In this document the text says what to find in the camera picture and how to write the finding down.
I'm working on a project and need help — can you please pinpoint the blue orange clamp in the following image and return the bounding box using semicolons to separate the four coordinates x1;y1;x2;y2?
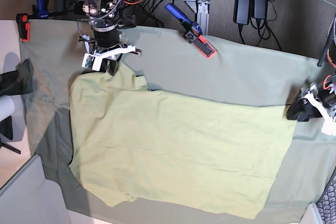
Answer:
165;3;216;58
16;0;68;41

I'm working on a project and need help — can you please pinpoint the blue orange clamp centre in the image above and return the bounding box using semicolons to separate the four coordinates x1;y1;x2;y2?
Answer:
165;3;216;58

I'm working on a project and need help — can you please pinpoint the white wrist camera side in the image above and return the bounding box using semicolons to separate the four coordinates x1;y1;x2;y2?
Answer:
321;120;336;136
81;53;103;71

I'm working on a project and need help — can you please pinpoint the black gripper body white bracket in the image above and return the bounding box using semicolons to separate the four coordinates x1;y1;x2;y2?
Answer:
79;29;142;60

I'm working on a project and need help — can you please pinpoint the blue orange clamp left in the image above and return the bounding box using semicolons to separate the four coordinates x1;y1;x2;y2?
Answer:
16;0;68;41

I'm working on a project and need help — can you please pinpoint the black power adapter right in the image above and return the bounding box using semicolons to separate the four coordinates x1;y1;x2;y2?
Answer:
233;0;250;25

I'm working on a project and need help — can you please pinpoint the light green T-shirt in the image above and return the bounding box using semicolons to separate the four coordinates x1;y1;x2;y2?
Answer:
69;65;296;219

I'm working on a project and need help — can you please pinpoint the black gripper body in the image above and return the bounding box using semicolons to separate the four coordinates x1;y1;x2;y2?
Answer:
301;74;335;122

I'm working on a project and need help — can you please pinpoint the grey box bottom left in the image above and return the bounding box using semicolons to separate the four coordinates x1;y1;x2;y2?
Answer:
1;155;71;223

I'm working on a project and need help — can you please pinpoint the aluminium frame post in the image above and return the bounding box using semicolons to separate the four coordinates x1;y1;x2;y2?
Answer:
196;0;212;35

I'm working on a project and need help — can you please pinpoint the white cylinder at left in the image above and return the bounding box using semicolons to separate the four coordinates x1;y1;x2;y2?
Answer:
0;95;15;121

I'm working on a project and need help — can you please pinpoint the dark green cloth at left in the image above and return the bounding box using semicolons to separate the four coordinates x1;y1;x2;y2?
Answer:
0;59;34;96

